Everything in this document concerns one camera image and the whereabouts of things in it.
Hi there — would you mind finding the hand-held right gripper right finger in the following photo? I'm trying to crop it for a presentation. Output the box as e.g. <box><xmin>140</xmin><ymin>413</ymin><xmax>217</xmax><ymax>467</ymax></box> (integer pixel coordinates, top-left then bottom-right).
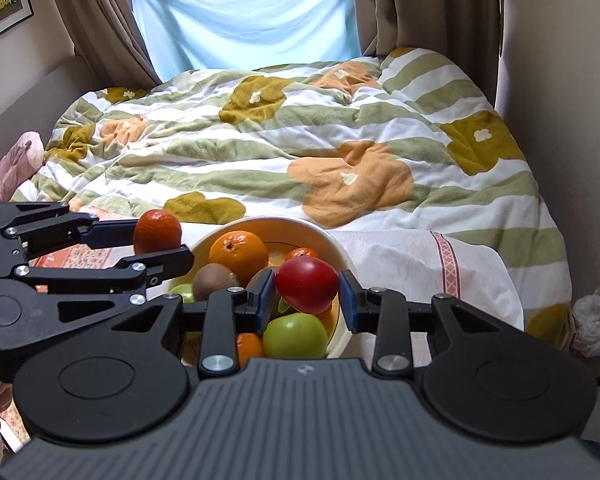
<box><xmin>339</xmin><ymin>269</ymin><xmax>523</xmax><ymax>377</ymax></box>

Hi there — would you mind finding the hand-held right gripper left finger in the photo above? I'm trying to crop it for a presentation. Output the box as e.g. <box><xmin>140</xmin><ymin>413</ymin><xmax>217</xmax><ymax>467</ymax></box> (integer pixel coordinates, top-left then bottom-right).
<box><xmin>109</xmin><ymin>271</ymin><xmax>277</xmax><ymax>378</ymax></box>

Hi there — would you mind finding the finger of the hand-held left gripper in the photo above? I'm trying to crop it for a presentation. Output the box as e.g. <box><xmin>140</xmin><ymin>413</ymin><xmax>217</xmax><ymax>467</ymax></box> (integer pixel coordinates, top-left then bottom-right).
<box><xmin>0</xmin><ymin>201</ymin><xmax>141</xmax><ymax>263</ymax></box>
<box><xmin>12</xmin><ymin>244</ymin><xmax>195</xmax><ymax>325</ymax></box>

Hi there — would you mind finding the brown kiwi with green sticker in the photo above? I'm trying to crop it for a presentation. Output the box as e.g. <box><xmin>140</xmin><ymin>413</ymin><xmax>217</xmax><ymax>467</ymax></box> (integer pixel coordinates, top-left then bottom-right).
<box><xmin>245</xmin><ymin>267</ymin><xmax>278</xmax><ymax>293</ymax></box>

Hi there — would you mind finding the reddish orange mandarin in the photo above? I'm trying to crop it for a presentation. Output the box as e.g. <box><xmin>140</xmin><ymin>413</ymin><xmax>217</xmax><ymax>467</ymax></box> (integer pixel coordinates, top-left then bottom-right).
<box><xmin>133</xmin><ymin>209</ymin><xmax>183</xmax><ymax>256</ymax></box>

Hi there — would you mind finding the green apple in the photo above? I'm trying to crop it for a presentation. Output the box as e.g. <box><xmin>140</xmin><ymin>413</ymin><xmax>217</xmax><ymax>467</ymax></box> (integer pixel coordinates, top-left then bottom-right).
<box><xmin>169</xmin><ymin>283</ymin><xmax>197</xmax><ymax>305</ymax></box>
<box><xmin>262</xmin><ymin>312</ymin><xmax>328</xmax><ymax>359</ymax></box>

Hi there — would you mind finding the large orange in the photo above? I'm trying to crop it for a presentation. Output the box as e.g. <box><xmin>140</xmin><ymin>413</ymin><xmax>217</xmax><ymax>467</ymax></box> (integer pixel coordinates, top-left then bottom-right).
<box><xmin>236</xmin><ymin>332</ymin><xmax>265</xmax><ymax>366</ymax></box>
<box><xmin>209</xmin><ymin>230</ymin><xmax>270</xmax><ymax>287</ymax></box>

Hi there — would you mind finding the large brown kiwi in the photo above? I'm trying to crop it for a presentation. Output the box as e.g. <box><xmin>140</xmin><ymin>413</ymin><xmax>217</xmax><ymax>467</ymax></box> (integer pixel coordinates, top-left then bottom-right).
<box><xmin>192</xmin><ymin>262</ymin><xmax>236</xmax><ymax>303</ymax></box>

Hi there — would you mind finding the cream bowl with cartoon print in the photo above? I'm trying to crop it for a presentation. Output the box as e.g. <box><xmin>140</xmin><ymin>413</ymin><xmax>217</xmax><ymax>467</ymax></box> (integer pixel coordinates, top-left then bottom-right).
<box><xmin>160</xmin><ymin>216</ymin><xmax>353</xmax><ymax>361</ymax></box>

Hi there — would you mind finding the white cloth with pink border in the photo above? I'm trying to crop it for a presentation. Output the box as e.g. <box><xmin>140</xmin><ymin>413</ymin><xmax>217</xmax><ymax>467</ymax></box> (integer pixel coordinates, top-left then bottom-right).
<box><xmin>0</xmin><ymin>205</ymin><xmax>526</xmax><ymax>441</ymax></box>

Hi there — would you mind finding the pink plush toy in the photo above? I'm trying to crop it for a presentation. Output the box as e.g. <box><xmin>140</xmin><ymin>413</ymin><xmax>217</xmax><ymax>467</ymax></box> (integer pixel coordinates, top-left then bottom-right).
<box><xmin>0</xmin><ymin>131</ymin><xmax>46</xmax><ymax>203</ymax></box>

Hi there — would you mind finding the beige upholstered headboard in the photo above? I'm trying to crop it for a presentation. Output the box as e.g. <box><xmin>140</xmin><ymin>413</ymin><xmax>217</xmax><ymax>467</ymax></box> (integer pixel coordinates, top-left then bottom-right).
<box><xmin>0</xmin><ymin>55</ymin><xmax>101</xmax><ymax>181</ymax></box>

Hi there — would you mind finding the floral striped duvet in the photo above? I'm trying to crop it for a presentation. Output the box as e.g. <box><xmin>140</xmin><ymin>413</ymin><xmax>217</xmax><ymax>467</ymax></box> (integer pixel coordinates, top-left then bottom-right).
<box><xmin>10</xmin><ymin>47</ymin><xmax>573</xmax><ymax>351</ymax></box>

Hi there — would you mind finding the beige curtain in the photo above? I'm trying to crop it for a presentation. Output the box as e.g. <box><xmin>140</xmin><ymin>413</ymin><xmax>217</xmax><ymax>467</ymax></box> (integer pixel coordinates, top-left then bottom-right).
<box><xmin>347</xmin><ymin>0</ymin><xmax>503</xmax><ymax>111</ymax></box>
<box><xmin>40</xmin><ymin>0</ymin><xmax>163</xmax><ymax>86</ymax></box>

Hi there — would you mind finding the white plastic bag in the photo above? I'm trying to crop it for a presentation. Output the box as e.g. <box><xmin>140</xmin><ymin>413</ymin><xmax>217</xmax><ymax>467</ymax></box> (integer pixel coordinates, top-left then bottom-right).
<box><xmin>570</xmin><ymin>286</ymin><xmax>600</xmax><ymax>358</ymax></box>

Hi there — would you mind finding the light blue sheet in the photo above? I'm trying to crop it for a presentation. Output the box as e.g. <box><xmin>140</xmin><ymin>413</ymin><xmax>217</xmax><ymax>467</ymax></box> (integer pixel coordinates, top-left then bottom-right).
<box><xmin>129</xmin><ymin>0</ymin><xmax>363</xmax><ymax>83</ymax></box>

